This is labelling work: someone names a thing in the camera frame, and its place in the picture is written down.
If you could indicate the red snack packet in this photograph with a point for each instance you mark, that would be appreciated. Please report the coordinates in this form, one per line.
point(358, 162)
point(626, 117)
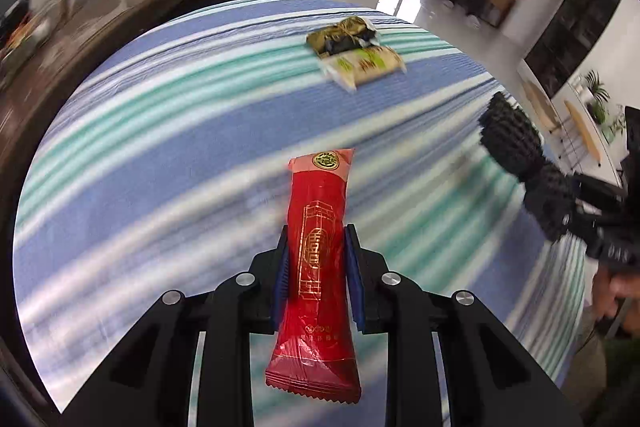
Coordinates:
point(315, 257)

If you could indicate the blue green striped tablecloth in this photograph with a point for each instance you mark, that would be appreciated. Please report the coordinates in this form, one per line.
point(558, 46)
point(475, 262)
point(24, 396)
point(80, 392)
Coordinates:
point(200, 157)

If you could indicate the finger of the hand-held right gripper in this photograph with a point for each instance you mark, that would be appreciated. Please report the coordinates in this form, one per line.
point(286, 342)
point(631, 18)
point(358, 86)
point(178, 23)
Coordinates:
point(597, 188)
point(585, 222)

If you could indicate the green snack packet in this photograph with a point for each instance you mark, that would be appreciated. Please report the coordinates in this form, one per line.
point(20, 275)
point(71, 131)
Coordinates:
point(342, 32)

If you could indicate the beige pastry snack packet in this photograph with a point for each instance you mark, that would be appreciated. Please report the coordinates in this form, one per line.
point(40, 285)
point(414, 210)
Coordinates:
point(365, 67)

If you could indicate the dark tall cabinet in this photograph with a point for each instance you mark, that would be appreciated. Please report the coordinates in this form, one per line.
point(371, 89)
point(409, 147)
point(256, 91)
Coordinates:
point(580, 17)

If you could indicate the person's green garment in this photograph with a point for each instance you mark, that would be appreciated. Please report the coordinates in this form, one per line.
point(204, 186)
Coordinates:
point(620, 367)

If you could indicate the small potted green plant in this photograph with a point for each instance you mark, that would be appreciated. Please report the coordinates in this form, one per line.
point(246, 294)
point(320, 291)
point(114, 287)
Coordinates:
point(615, 124)
point(595, 87)

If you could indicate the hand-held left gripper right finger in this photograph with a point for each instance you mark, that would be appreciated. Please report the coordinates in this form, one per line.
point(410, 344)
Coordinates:
point(352, 277)

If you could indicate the person's right hand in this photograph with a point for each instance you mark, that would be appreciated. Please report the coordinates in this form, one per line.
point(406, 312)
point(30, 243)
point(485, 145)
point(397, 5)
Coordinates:
point(612, 294)

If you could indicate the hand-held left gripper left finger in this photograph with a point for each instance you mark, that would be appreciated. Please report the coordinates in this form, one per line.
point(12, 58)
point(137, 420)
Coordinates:
point(281, 274)

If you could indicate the light wooden side table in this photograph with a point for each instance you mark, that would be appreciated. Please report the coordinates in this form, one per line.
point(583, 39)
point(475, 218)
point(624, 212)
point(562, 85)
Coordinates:
point(542, 102)
point(582, 127)

